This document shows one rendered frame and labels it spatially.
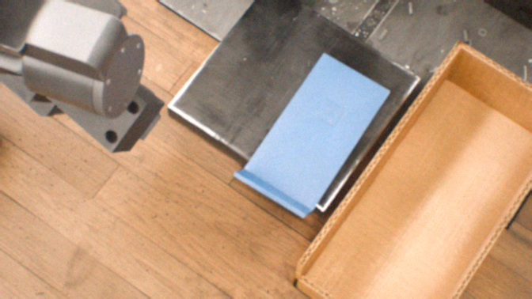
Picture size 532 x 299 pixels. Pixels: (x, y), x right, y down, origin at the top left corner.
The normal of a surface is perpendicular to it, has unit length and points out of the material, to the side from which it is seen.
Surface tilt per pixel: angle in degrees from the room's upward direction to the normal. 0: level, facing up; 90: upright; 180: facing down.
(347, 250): 0
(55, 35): 8
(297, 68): 0
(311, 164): 0
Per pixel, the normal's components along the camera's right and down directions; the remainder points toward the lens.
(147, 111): 0.75, 0.63
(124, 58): 0.92, 0.32
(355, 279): 0.04, -0.36
